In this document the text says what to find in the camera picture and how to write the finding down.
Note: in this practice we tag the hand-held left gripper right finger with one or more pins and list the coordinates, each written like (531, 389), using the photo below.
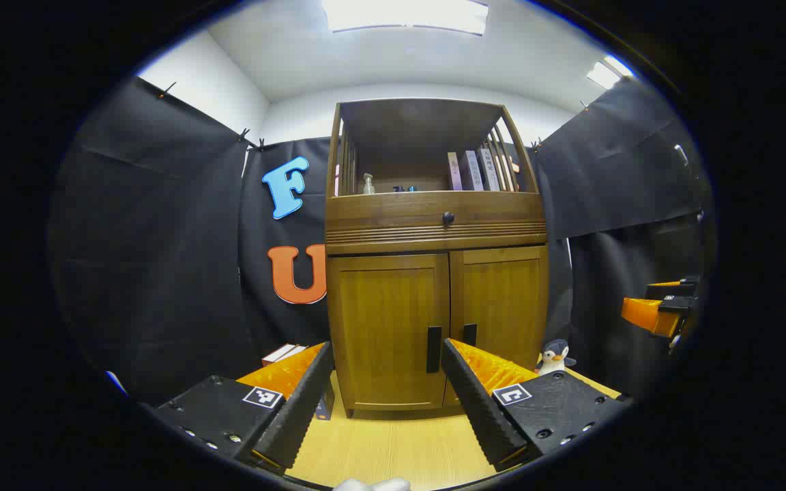
(475, 402)

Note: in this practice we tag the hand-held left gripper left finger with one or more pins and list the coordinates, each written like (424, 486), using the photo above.
(297, 409)

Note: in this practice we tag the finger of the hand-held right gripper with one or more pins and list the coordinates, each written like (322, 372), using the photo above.
(649, 315)
(679, 288)

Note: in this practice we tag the wooden cabinet door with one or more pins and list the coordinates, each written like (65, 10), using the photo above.
(383, 327)
(505, 300)

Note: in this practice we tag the wooden double-door shoe cabinet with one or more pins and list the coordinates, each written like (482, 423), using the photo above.
(406, 129)

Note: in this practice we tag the wooden cabinet drawer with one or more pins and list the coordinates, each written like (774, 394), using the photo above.
(393, 215)

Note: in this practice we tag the blue book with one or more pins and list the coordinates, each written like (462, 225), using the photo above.
(325, 408)

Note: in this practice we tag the brown book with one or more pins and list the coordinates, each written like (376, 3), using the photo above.
(294, 351)

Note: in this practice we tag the red book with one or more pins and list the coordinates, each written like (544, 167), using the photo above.
(275, 354)

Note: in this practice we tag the penguin plush toy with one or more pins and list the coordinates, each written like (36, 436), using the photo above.
(555, 356)

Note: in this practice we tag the black backdrop cloth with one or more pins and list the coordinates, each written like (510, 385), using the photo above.
(161, 239)

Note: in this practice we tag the small blue object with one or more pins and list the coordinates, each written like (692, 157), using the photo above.
(411, 189)

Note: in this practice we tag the small ceiling light panel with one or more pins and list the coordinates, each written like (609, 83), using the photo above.
(610, 71)

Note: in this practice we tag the lilac book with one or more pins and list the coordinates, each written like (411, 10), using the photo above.
(471, 170)

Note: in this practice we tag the clear pump bottle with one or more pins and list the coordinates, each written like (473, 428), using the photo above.
(369, 185)

